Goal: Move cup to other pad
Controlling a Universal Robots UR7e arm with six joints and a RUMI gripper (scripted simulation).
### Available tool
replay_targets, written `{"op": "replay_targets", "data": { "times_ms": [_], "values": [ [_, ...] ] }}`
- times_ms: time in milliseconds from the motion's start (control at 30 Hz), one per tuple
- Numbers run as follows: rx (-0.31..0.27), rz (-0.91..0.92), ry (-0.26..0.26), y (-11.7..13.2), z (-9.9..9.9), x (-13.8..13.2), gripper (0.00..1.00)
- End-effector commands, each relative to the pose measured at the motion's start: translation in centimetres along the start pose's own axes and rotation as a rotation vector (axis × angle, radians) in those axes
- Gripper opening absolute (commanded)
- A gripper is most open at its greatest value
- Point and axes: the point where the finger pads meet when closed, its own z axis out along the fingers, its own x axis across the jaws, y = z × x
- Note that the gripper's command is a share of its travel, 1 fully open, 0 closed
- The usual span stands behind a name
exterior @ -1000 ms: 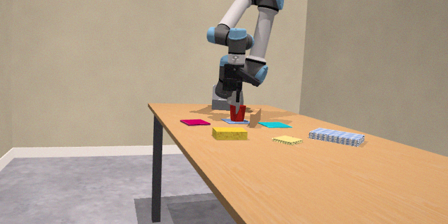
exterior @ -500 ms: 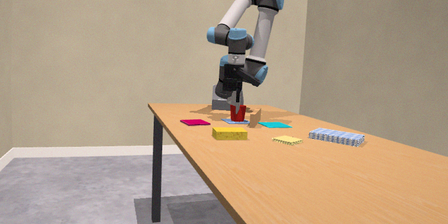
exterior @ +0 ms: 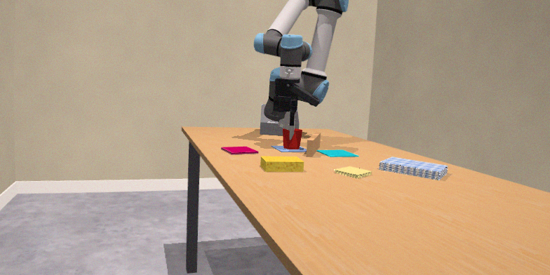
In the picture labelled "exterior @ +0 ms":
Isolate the magenta square pad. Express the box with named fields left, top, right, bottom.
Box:
left=221, top=147, right=259, bottom=155

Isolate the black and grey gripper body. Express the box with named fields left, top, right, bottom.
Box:
left=273, top=78, right=300, bottom=112

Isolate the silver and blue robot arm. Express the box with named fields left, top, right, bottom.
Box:
left=254, top=0, right=349, bottom=121

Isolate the pale yellow sticky-note pad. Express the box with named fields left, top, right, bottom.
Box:
left=335, top=166, right=372, bottom=178

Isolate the yellow sponge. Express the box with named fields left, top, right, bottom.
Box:
left=260, top=156, right=304, bottom=172

